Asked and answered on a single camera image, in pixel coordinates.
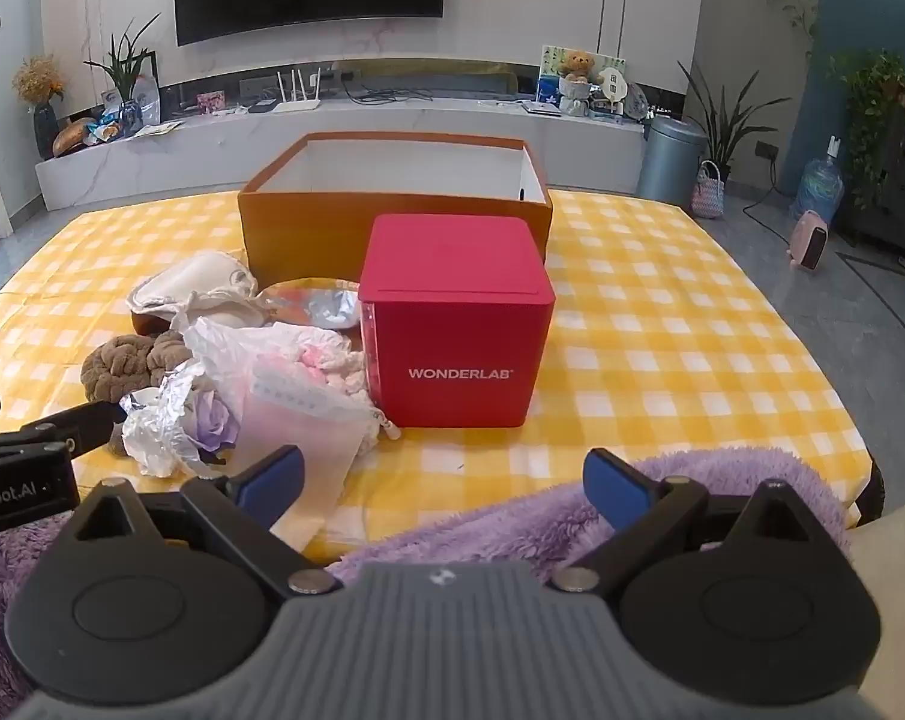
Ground brown teddy bear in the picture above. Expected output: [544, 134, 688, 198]
[556, 49, 605, 118]

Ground pink woven bag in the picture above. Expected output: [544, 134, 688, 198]
[691, 160, 726, 220]

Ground brown round ornament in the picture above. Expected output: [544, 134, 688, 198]
[51, 118, 98, 158]

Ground silver foil pouch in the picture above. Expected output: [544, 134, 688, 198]
[261, 279, 361, 331]

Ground dark cabinet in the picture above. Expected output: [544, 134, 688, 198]
[835, 90, 905, 275]

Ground black floor cable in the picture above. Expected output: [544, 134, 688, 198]
[741, 157, 799, 242]

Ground purple fleece blanket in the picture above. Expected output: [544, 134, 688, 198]
[0, 448, 853, 691]

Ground yellow checkered tablecloth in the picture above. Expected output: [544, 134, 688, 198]
[0, 187, 874, 565]

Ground translucent pink zip bag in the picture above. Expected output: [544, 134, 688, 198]
[231, 356, 388, 531]

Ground dried flowers in dark vase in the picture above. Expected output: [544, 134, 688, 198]
[11, 54, 68, 160]

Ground bushy green plant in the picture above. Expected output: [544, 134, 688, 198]
[828, 49, 905, 208]

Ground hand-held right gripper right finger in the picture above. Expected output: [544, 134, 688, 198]
[546, 448, 847, 593]

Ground white round ornament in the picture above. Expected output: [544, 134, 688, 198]
[598, 66, 631, 110]

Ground black cables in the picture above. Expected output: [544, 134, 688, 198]
[347, 86, 454, 106]

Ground pink fluffy fabric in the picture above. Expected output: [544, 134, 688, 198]
[283, 341, 371, 400]

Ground crumpled silver foil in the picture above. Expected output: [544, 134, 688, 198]
[121, 364, 215, 478]

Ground pink space heater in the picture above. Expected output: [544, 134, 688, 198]
[789, 210, 835, 271]

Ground purple fabric flower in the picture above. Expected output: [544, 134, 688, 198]
[186, 388, 242, 452]

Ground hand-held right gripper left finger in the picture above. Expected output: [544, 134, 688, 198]
[58, 445, 344, 597]

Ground white cloth pouch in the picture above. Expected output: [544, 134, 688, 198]
[126, 251, 274, 331]

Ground orange cardboard box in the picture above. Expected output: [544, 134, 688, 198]
[237, 132, 555, 293]

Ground red cube box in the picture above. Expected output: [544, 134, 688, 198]
[357, 213, 557, 430]

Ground tall green floor plant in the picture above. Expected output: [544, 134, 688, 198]
[678, 60, 793, 185]

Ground green picture board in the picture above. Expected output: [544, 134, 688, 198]
[537, 45, 628, 102]

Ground snack packets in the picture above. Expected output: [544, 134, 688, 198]
[88, 109, 128, 145]

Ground grey trash bin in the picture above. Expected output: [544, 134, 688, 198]
[636, 116, 709, 207]

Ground white router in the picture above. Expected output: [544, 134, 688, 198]
[272, 69, 323, 115]

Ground brown plush toy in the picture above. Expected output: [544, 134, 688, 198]
[81, 313, 196, 404]

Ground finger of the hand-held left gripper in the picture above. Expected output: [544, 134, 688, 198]
[0, 400, 128, 466]

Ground white plastic bag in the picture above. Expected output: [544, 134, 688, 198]
[182, 315, 292, 395]

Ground green plant in blue vase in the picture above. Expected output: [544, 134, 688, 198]
[83, 13, 163, 137]

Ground white marble television console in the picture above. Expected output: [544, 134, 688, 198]
[34, 94, 646, 212]

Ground blue water bottle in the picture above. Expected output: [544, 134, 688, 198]
[795, 136, 845, 224]

